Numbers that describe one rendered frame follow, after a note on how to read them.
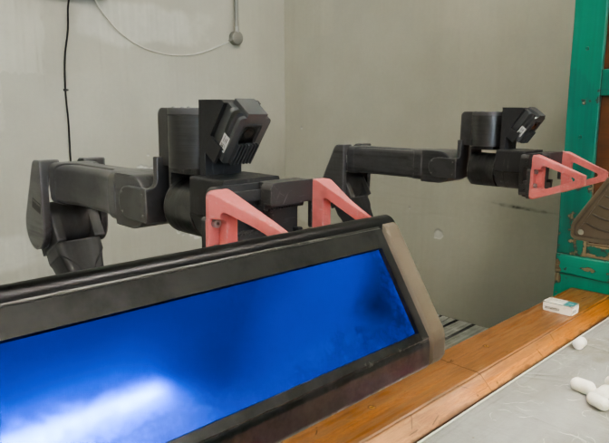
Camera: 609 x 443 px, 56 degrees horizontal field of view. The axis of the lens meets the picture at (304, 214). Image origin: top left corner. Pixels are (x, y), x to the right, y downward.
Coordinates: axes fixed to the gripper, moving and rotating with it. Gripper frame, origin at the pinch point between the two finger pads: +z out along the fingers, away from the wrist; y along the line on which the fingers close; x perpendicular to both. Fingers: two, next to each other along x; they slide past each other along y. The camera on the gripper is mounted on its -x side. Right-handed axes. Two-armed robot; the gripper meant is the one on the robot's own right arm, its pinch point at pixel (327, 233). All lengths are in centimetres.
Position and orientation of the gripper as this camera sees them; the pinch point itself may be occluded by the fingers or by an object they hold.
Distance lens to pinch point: 45.6
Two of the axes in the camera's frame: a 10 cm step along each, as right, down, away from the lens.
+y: 7.0, -1.2, 7.0
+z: 7.1, 1.3, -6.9
